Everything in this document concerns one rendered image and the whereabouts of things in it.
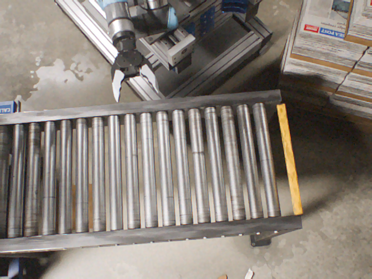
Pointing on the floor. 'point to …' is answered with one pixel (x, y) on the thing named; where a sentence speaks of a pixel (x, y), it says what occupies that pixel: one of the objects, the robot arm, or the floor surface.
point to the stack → (311, 74)
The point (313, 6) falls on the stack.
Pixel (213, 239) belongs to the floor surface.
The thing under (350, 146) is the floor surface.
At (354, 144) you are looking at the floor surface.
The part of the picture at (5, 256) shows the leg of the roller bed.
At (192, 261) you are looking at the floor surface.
